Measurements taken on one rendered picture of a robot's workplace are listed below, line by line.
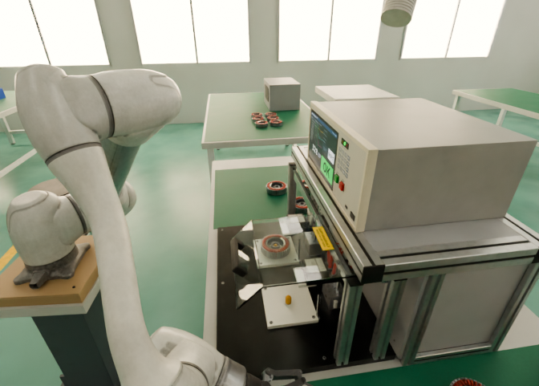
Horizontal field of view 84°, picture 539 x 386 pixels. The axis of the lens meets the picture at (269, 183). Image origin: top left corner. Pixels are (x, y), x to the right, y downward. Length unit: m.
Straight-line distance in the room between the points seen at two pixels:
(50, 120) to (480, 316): 1.04
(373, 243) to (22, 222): 1.01
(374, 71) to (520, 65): 2.93
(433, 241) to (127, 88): 0.73
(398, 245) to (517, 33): 6.99
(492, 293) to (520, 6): 6.80
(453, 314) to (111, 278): 0.77
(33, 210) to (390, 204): 1.03
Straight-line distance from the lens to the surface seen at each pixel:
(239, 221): 1.38
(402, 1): 1.93
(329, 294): 0.98
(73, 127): 0.66
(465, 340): 1.04
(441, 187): 0.77
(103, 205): 0.64
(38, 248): 1.22
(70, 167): 0.65
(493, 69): 7.43
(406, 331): 0.88
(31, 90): 0.69
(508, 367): 1.11
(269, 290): 1.03
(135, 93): 0.71
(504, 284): 0.93
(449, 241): 0.78
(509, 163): 0.85
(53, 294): 1.22
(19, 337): 2.35
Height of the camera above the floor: 1.54
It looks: 28 degrees down
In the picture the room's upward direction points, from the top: straight up
